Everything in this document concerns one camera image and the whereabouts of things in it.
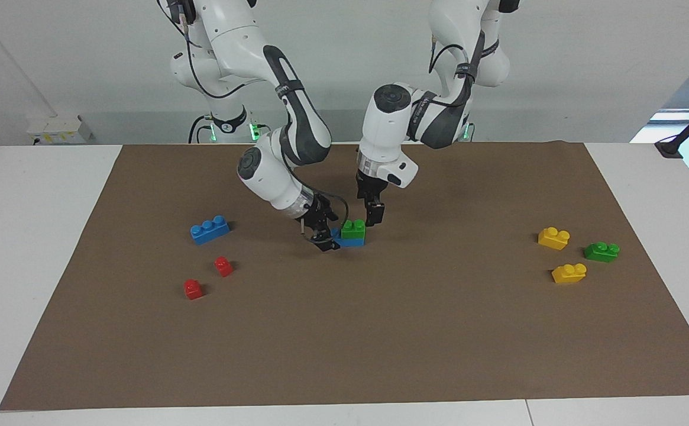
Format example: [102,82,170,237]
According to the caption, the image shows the brown table mat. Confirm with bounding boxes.
[0,141,689,411]

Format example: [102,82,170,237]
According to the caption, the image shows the blue three-stud toy block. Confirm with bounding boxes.
[331,228,366,247]
[190,215,231,246]

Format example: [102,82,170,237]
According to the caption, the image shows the white wall socket box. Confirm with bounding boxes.
[27,114,93,144]

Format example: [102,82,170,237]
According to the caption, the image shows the yellow two-stud toy block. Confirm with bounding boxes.
[538,227,571,250]
[551,263,588,285]

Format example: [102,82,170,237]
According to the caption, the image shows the black camera stand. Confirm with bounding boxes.
[655,93,689,159]

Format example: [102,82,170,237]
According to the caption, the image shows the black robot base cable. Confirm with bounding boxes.
[188,115,211,144]

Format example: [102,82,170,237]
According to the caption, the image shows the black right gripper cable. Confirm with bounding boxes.
[157,0,350,244]

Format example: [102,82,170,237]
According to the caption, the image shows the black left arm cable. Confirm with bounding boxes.
[430,30,502,119]

